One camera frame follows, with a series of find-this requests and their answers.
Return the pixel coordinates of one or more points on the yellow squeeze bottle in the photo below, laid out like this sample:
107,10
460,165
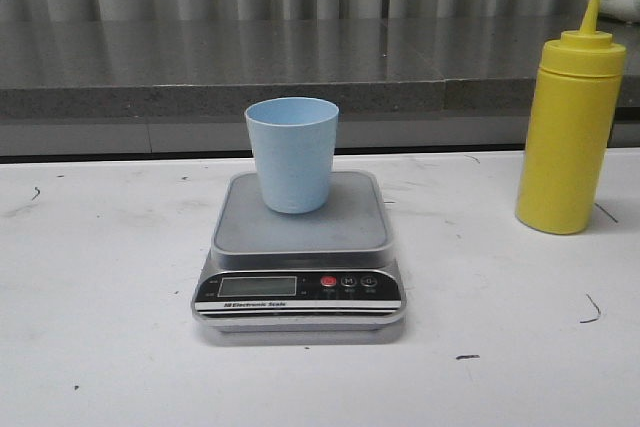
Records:
576,92

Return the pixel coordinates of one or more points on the silver electronic kitchen scale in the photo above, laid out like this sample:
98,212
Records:
325,277

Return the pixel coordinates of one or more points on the grey stone counter ledge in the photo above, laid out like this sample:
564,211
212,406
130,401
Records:
180,88

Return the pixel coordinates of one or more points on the light blue plastic cup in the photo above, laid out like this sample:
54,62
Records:
293,141

